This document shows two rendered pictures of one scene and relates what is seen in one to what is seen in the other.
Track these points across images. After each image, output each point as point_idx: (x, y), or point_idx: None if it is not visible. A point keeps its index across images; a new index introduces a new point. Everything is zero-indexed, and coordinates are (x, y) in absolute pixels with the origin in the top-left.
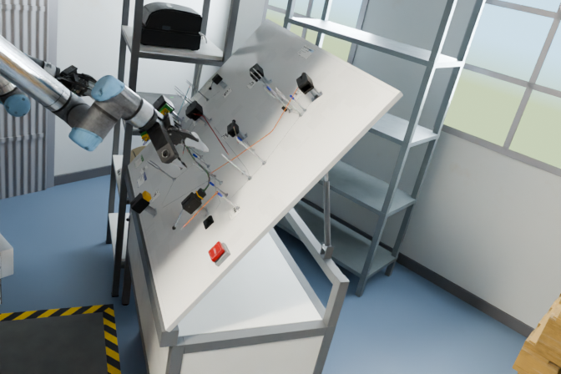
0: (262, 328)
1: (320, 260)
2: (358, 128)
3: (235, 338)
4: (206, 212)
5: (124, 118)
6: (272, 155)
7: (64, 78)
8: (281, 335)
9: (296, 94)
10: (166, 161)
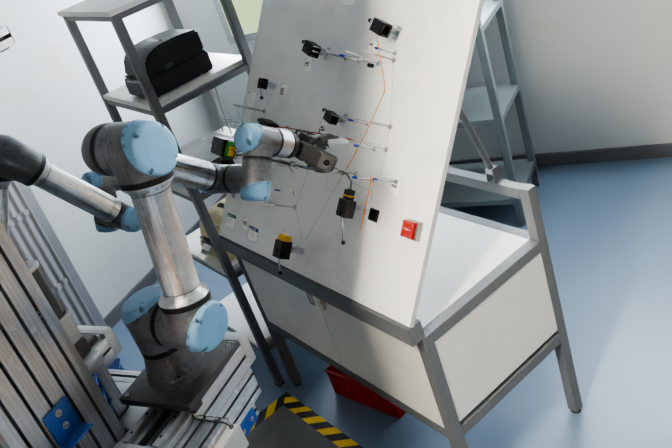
0: (484, 279)
1: (493, 186)
2: (466, 35)
3: (469, 300)
4: (363, 208)
5: (275, 154)
6: (393, 114)
7: None
8: (505, 273)
9: (372, 44)
10: (331, 169)
